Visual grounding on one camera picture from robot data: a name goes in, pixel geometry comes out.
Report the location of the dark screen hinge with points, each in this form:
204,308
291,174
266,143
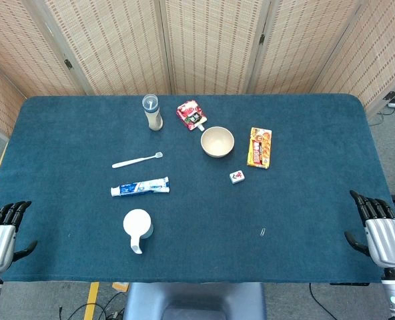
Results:
68,64
261,39

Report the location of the white mahjong tile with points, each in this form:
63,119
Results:
237,177

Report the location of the beige bowl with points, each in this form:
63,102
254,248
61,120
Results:
217,141

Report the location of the orange paper scrap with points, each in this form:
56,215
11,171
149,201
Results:
120,286

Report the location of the red snack pouch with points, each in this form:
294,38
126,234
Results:
191,115

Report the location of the blue tablecloth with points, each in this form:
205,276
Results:
197,206

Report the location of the beige bottle with blue cap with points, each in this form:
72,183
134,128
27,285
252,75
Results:
154,120

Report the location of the yellow orange food box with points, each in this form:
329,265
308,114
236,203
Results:
259,148

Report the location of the white handled cup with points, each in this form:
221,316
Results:
136,224

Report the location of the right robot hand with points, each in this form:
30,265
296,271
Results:
389,241

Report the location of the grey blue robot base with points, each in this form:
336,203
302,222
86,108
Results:
197,300

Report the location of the woven folding screen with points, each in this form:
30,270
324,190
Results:
211,46

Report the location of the white toothbrush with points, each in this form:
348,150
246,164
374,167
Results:
134,161

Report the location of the blue white toothpaste tube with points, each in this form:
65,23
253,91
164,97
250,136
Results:
140,187

